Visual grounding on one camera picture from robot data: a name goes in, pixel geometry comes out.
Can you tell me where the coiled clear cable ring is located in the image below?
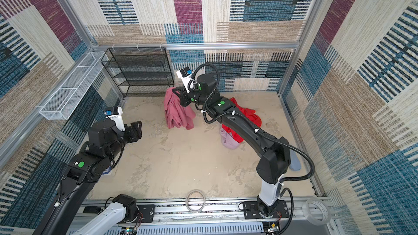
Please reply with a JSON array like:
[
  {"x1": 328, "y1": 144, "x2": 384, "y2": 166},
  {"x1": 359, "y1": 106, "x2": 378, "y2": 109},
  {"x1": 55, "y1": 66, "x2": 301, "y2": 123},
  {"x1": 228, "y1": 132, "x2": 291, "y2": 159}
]
[{"x1": 185, "y1": 189, "x2": 206, "y2": 214}]

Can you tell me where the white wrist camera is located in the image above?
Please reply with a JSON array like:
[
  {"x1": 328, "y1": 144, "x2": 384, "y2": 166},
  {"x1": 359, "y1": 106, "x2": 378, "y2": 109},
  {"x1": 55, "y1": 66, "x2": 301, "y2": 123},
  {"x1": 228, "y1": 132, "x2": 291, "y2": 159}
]
[
  {"x1": 176, "y1": 66, "x2": 195, "y2": 92},
  {"x1": 104, "y1": 107, "x2": 125, "y2": 132}
]

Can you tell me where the light pink cloth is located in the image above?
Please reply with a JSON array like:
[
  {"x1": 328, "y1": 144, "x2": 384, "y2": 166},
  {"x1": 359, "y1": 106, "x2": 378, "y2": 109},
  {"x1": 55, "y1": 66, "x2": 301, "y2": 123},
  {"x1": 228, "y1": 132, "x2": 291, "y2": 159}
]
[{"x1": 219, "y1": 128, "x2": 240, "y2": 150}]

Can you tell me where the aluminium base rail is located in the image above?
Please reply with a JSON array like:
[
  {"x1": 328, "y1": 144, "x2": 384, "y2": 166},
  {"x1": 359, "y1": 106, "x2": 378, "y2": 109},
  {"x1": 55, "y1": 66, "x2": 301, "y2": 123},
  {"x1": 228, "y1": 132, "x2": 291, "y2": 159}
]
[{"x1": 55, "y1": 197, "x2": 340, "y2": 235}]

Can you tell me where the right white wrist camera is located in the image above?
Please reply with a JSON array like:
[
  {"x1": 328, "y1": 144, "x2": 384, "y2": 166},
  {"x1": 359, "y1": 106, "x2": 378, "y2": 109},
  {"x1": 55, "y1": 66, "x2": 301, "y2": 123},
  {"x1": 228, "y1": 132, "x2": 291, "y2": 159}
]
[{"x1": 176, "y1": 66, "x2": 195, "y2": 92}]

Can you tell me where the clear tape roll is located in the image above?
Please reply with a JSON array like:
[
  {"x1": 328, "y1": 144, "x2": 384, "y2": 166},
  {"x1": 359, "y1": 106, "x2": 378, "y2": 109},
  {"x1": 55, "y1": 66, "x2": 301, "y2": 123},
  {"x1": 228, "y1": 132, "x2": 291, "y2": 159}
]
[{"x1": 302, "y1": 198, "x2": 331, "y2": 226}]

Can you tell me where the black mounting plate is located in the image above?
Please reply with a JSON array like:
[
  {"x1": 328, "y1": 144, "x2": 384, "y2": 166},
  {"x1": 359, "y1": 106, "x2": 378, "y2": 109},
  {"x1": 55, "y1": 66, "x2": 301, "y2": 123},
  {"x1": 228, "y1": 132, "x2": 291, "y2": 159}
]
[
  {"x1": 136, "y1": 205, "x2": 156, "y2": 224},
  {"x1": 238, "y1": 200, "x2": 290, "y2": 220}
]

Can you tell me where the blue grey glasses case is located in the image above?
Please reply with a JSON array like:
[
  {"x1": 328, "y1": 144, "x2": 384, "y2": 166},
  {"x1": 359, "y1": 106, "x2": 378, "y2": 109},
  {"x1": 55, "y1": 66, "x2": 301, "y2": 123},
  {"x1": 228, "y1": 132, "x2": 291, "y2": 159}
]
[{"x1": 289, "y1": 150, "x2": 302, "y2": 171}]

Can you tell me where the maroon pink cloth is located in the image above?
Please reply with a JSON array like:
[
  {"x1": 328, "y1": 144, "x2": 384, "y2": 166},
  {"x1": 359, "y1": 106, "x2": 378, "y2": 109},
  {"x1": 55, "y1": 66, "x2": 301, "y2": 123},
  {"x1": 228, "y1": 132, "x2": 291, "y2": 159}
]
[{"x1": 164, "y1": 87, "x2": 196, "y2": 130}]

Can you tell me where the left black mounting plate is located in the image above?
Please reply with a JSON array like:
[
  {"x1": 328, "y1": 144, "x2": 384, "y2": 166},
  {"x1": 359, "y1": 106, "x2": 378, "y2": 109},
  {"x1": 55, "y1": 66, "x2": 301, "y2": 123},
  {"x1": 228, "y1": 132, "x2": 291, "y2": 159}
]
[{"x1": 136, "y1": 205, "x2": 156, "y2": 224}]

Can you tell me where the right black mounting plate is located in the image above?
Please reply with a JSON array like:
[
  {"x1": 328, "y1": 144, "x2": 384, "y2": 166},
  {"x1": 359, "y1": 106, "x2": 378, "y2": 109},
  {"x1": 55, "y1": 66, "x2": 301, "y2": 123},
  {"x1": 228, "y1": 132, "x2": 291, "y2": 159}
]
[{"x1": 238, "y1": 200, "x2": 290, "y2": 220}]

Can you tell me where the red cloth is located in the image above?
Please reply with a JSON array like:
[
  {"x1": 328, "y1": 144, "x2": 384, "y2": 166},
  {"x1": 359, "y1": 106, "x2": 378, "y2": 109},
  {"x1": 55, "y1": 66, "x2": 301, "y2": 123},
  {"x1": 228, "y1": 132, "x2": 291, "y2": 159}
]
[{"x1": 221, "y1": 97, "x2": 262, "y2": 144}]

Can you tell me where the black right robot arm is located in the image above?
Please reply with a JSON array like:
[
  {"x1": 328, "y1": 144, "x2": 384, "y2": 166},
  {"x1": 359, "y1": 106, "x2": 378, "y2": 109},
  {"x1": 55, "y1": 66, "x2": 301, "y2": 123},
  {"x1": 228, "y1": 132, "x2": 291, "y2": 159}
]
[{"x1": 173, "y1": 68, "x2": 291, "y2": 218}]

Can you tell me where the white wire mesh basket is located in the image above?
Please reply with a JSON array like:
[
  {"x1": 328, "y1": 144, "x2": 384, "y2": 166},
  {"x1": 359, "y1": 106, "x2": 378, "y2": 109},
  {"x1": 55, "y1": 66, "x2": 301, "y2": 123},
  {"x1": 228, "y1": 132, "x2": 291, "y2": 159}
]
[{"x1": 39, "y1": 52, "x2": 105, "y2": 120}]

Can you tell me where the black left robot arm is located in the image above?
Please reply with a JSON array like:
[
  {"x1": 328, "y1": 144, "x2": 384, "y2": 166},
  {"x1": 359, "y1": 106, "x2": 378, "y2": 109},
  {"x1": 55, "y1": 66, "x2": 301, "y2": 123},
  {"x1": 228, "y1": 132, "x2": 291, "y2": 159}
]
[{"x1": 34, "y1": 119, "x2": 142, "y2": 235}]

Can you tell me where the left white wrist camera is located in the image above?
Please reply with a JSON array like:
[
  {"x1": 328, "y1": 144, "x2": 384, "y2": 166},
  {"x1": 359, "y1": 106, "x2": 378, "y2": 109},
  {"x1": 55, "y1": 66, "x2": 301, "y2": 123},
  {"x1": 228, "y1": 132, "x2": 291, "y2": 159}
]
[{"x1": 104, "y1": 107, "x2": 125, "y2": 132}]

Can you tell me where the black wire shelf rack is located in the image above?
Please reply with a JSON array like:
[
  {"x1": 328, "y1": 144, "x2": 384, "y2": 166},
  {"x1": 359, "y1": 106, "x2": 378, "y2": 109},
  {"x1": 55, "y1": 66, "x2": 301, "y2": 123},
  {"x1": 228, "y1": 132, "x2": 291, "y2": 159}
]
[{"x1": 101, "y1": 47, "x2": 175, "y2": 97}]

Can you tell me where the treehouse book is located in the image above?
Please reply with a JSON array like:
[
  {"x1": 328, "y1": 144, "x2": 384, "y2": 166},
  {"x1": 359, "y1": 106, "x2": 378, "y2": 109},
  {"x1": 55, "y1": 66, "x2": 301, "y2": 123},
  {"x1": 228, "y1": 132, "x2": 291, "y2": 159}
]
[{"x1": 102, "y1": 167, "x2": 113, "y2": 176}]

